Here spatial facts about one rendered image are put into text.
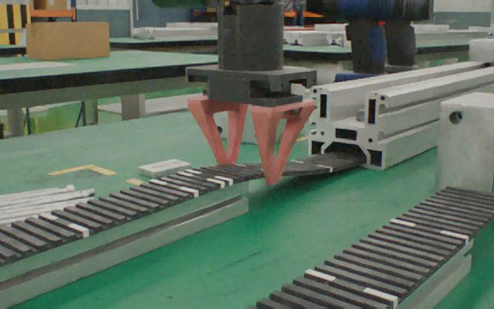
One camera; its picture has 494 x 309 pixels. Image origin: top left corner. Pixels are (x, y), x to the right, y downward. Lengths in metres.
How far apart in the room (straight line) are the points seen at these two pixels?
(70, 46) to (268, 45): 2.09
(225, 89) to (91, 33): 2.12
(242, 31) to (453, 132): 0.20
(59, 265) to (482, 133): 0.34
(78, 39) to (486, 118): 2.20
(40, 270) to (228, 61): 0.23
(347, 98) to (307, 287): 0.43
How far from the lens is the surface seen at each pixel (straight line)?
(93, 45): 2.58
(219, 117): 0.79
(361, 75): 1.03
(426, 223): 0.39
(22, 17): 6.30
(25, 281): 0.37
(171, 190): 0.44
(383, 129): 0.64
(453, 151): 0.51
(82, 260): 0.39
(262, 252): 0.42
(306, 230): 0.46
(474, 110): 0.50
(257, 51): 0.48
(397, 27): 1.24
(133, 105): 2.93
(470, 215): 0.41
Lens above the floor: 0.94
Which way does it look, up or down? 13 degrees down
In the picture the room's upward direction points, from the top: straight up
